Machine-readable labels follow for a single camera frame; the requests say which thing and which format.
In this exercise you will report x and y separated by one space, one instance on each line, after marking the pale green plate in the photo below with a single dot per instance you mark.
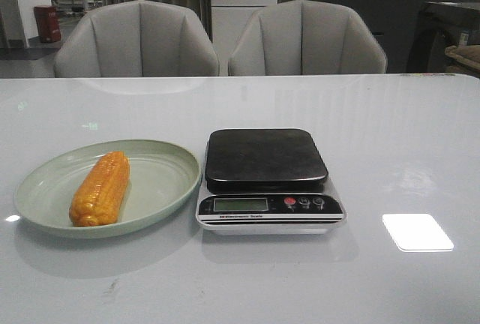
162 178

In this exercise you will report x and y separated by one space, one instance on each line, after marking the digital kitchen scale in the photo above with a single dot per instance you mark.
266 181

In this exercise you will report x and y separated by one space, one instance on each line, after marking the beige folded cloth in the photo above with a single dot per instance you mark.
463 60

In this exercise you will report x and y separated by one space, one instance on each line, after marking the right grey armchair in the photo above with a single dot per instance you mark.
304 37

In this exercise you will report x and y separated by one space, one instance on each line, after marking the red trash bin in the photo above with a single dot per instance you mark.
47 24

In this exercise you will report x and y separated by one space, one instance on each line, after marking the dark appliance at right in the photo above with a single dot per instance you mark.
440 25

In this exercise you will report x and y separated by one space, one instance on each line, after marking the grey armchair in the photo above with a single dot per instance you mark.
304 37
137 39

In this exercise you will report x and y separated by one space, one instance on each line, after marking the orange corn cob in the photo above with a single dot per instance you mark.
98 199

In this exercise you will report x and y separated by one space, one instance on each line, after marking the left grey armchair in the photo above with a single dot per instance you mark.
137 39

